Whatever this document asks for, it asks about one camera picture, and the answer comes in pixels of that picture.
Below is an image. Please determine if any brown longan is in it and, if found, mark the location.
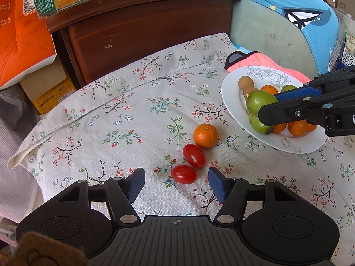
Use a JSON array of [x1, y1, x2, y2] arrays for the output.
[[241, 87, 260, 103], [238, 76, 254, 89]]

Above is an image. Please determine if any lilac checked cloth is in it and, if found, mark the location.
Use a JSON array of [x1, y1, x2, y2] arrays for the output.
[[0, 89, 42, 222]]

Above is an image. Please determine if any orange paper bag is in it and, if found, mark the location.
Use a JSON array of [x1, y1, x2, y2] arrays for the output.
[[0, 0, 57, 89]]

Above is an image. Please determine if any pink towel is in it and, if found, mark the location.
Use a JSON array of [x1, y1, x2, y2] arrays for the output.
[[225, 51, 311, 85]]

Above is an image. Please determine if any floral tablecloth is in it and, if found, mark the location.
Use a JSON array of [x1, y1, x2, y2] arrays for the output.
[[8, 32, 355, 266]]

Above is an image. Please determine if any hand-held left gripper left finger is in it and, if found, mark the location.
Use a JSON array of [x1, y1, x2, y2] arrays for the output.
[[53, 168, 146, 225]]

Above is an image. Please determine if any white plastic basket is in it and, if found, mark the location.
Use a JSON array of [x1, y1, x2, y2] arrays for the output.
[[337, 30, 355, 70]]

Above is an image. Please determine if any grey-green padded panel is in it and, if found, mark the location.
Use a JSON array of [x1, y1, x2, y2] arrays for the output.
[[230, 0, 319, 78]]

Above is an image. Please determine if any white plate with flower print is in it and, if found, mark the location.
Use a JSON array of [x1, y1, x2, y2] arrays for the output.
[[221, 66, 328, 154]]

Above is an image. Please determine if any red cherry tomato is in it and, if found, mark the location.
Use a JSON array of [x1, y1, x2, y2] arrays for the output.
[[183, 144, 206, 168], [171, 164, 197, 184]]

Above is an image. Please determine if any dark wooden headboard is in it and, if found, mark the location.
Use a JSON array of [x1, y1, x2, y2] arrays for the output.
[[46, 0, 242, 89]]

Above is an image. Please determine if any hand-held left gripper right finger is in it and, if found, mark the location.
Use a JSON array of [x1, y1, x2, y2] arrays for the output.
[[208, 167, 303, 224]]

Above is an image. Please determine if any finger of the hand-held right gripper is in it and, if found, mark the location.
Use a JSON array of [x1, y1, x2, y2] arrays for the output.
[[274, 66, 355, 102], [258, 87, 355, 126]]

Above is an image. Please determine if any brown cardboard box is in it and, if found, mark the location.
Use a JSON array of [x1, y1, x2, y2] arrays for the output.
[[19, 58, 77, 115]]

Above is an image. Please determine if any brown fuzzy cloth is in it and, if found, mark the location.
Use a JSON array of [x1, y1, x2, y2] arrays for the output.
[[0, 231, 89, 266]]

